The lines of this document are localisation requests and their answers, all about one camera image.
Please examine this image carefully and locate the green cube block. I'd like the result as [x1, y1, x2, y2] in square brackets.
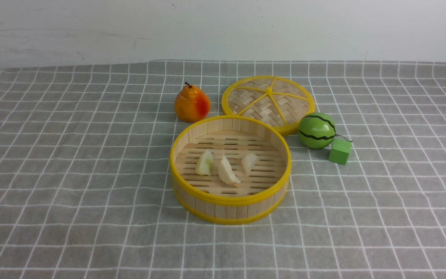
[328, 138, 352, 165]

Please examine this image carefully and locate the bamboo steamer tray yellow rim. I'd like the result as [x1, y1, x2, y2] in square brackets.
[169, 116, 292, 226]

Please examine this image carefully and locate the orange toy pear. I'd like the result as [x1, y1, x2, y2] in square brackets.
[174, 82, 211, 123]

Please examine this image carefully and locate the green toy watermelon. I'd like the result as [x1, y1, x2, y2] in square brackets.
[297, 112, 336, 150]

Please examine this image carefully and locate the woven bamboo steamer lid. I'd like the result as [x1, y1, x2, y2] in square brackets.
[221, 76, 316, 136]

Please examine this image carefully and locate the yellowish dumpling front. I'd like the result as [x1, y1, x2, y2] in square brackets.
[195, 149, 214, 176]

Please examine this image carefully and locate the grey checked tablecloth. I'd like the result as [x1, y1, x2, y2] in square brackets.
[0, 60, 446, 279]

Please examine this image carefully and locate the white dumpling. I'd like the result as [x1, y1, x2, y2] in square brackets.
[218, 155, 241, 185]
[241, 153, 259, 176]

